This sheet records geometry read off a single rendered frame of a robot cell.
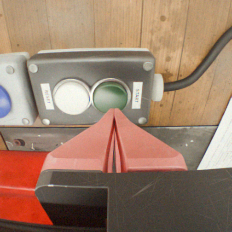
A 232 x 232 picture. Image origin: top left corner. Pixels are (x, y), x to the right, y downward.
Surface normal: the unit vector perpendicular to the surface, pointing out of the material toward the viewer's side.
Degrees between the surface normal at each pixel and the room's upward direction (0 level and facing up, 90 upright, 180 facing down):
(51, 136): 0
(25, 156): 90
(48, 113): 0
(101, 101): 0
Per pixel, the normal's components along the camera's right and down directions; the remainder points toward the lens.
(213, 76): 0.02, 0.58
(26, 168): 0.00, -0.81
